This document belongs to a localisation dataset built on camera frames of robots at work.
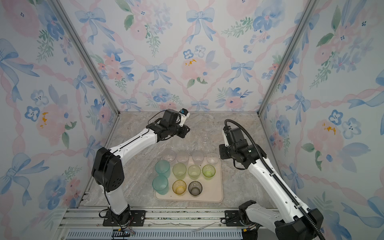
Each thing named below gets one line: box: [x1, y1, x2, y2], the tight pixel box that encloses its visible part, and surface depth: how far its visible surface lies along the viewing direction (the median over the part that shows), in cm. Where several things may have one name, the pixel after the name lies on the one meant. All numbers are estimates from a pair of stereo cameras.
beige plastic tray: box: [154, 159, 224, 203], surface depth 83 cm
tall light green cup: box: [172, 163, 187, 180], surface depth 87 cm
